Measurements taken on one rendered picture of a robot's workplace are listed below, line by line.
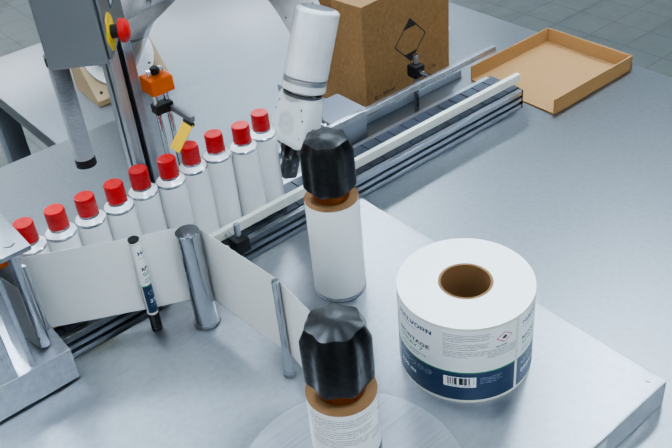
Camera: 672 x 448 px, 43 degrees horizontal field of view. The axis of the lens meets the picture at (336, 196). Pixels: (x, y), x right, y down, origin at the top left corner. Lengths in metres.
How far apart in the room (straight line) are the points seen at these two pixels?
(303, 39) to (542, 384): 0.72
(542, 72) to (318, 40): 0.82
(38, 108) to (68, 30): 1.00
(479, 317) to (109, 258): 0.58
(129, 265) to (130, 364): 0.16
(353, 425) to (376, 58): 1.11
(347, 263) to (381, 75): 0.71
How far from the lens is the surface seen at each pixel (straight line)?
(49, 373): 1.39
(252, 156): 1.57
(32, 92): 2.45
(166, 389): 1.36
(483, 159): 1.88
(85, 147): 1.52
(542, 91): 2.14
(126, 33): 1.38
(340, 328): 0.97
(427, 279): 1.26
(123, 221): 1.47
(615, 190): 1.80
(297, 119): 1.60
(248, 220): 1.61
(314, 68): 1.58
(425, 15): 2.07
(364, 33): 1.92
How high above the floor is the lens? 1.84
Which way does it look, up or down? 35 degrees down
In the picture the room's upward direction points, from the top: 6 degrees counter-clockwise
